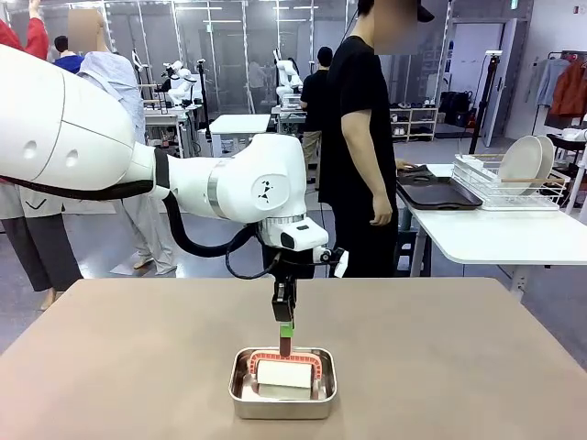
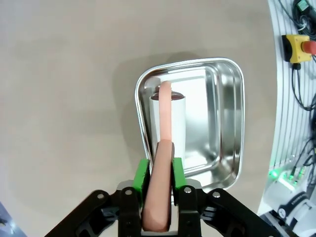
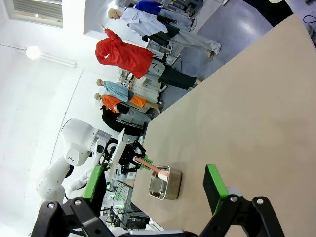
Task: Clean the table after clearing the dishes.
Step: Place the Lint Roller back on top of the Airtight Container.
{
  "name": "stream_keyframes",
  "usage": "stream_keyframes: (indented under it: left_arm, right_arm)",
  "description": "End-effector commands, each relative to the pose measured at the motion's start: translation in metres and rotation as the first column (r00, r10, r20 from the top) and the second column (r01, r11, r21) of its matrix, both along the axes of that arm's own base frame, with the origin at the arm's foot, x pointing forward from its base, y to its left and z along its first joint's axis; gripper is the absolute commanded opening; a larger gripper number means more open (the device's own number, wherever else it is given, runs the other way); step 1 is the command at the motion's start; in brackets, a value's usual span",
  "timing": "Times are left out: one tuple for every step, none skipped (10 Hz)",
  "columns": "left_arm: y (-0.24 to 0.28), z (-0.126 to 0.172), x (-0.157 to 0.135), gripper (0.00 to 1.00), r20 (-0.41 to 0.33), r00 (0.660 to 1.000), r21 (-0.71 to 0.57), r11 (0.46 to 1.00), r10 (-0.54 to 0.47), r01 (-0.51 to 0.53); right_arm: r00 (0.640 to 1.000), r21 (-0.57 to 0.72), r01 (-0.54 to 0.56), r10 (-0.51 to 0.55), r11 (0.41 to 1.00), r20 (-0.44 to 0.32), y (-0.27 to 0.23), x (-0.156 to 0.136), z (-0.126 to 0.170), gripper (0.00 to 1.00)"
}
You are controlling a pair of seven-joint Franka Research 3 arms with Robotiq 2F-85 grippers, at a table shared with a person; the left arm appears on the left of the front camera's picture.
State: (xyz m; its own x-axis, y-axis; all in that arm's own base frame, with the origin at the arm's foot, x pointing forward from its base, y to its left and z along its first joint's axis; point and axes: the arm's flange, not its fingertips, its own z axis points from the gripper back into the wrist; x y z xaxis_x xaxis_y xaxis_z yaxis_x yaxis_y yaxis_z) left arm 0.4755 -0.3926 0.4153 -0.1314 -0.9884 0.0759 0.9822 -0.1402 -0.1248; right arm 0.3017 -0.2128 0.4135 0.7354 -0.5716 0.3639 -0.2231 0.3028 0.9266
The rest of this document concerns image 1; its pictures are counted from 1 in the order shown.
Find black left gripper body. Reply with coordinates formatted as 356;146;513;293
262;245;318;281

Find pink handled lint roller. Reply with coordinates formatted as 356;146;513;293
249;336;325;400

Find white round plate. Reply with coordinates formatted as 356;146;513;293
536;134;557;185
498;135;545;196

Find person's right forearm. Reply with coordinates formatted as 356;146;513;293
342;146;389;205

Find person's right hand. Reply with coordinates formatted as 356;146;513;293
370;194;396;227

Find steel rectangular container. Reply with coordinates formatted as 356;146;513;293
228;346;338;421

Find grey plastic stool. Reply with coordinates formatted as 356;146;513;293
396;227;433;279

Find white background desk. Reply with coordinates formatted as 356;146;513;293
208;113;272;160

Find person with black cap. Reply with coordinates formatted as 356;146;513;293
300;45;334;181

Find person in black t-shirt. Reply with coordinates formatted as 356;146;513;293
317;0;436;280

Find white shoe rack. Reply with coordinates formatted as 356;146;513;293
389;105;439;143

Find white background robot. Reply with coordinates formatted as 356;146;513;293
160;59;199;109
273;48;305;100

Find white side table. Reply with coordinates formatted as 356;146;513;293
396;163;587;303

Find black bag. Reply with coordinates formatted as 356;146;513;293
439;90;473;127

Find mannequin in striped shirt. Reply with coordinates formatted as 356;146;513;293
77;8;178;276

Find mannequin in red jacket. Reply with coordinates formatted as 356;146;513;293
0;0;84;294

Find black clothes rack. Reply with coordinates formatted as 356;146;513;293
517;49;587;150

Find person in blue hoodie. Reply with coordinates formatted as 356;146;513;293
52;35;87;72

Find grey hanging shirt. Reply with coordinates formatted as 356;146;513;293
526;58;570;107

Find orange hanging jacket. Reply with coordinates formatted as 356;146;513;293
548;57;587;118

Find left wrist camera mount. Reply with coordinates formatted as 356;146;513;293
311;246;350;280

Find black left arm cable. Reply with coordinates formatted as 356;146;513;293
0;148;279;281

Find white wire dish rack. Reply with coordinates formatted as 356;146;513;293
451;153;570;212

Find black camera tripod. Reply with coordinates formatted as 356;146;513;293
467;49;505;155

